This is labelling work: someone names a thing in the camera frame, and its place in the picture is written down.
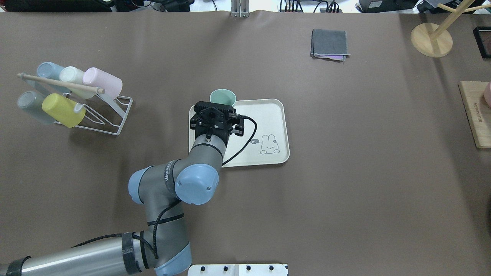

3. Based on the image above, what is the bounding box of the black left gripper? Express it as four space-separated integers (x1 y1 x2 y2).
190 117 244 140

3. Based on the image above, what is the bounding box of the green cup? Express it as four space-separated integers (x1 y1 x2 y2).
209 89 237 108

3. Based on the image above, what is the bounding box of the cream rabbit tray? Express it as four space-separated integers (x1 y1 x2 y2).
188 99 290 168

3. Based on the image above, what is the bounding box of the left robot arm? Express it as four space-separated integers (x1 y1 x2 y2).
1 115 249 276

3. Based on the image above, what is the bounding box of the pink cup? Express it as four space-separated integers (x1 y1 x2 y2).
82 67 123 99

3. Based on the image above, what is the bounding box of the white cup rack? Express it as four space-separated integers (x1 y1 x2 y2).
17 73 133 136

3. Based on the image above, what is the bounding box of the cream white cup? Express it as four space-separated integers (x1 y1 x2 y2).
59 66 96 100

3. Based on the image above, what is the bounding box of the yellow cup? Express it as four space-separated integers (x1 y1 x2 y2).
41 93 86 128

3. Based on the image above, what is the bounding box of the light blue cup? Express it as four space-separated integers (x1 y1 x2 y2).
36 62 71 94

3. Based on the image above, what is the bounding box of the grey cup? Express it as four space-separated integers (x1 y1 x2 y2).
17 91 56 125

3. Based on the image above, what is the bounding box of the black tray corner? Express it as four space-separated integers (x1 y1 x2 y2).
473 26 491 58

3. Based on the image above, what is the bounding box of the grey folded cloth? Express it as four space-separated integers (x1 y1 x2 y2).
310 29 349 62

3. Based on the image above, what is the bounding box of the wooden mug tree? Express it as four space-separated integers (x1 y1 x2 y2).
410 0 491 58

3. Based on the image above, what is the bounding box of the bamboo cutting board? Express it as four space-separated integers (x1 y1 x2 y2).
458 81 491 149

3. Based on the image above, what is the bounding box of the pink bowl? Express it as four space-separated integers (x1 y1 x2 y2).
483 82 491 108

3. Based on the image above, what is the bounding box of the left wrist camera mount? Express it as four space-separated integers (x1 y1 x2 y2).
193 101 239 124

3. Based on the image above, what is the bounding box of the aluminium frame post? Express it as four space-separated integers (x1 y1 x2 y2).
230 0 250 18

